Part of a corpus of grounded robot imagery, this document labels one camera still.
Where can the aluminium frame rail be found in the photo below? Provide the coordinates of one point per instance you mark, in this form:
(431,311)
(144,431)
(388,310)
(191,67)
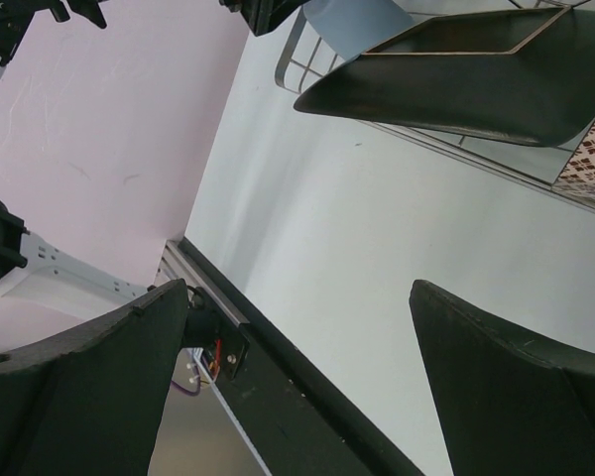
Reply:
(175,264)

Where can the black floral square plate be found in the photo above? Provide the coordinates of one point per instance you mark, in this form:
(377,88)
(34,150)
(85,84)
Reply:
(523,77)

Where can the light blue cup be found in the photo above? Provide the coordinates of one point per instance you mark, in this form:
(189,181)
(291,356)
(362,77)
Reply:
(351,27)

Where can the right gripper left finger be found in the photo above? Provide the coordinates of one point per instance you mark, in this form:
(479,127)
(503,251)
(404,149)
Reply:
(90,400)

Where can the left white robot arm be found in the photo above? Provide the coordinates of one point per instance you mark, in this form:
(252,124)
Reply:
(15,19)

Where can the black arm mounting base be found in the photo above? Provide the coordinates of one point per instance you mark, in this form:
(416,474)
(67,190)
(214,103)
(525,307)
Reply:
(296,419)

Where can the metal wire dish rack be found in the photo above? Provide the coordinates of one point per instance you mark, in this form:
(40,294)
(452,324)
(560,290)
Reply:
(307,58)

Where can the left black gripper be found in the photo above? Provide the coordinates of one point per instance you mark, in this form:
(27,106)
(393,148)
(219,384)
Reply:
(263,16)

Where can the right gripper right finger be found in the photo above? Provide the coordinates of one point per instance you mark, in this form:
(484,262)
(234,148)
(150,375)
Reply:
(510,401)

